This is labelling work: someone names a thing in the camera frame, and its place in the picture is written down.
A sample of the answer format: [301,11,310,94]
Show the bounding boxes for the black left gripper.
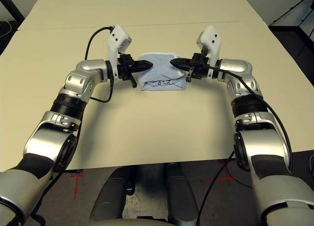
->
[116,54,154,88]

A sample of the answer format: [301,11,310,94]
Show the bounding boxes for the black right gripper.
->
[169,53,212,83]

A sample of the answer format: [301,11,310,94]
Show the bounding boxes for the light blue terry towel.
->
[138,52,186,91]

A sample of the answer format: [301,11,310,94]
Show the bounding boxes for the black metal rack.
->
[268,0,314,84]

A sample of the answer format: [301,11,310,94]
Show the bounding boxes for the dark grey left robot leg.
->
[90,167,134,223]

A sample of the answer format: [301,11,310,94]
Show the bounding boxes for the grey robot torso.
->
[90,218,172,226]

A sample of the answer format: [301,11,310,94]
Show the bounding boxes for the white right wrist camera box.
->
[195,25,223,81]

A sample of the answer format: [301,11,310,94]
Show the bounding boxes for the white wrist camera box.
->
[106,25,132,79]
[195,25,223,81]

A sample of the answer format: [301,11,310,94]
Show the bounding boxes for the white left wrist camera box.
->
[106,25,132,79]

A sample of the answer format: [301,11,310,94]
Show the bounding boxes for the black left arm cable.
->
[26,26,116,222]

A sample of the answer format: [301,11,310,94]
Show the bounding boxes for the white floor cable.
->
[0,19,12,39]

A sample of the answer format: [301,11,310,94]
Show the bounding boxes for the black frame side table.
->
[0,0,25,23]

